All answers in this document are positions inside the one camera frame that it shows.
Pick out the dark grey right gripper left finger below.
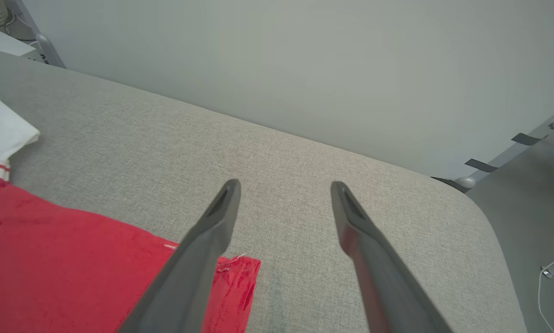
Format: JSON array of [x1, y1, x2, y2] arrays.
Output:
[[117, 179, 241, 333]]

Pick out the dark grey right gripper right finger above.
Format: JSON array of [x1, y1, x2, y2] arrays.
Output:
[[330, 181, 453, 333]]

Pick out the red jersey with white sleeves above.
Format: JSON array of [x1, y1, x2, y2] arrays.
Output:
[[0, 86, 262, 333]]

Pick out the white power supply box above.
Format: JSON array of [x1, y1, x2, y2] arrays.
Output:
[[0, 28, 44, 63]]

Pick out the grey frame with black tape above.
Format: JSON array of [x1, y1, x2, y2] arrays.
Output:
[[431, 102, 554, 193]]

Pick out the grey metal frame post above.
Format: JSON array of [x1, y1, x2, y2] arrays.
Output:
[[6, 0, 66, 69]]

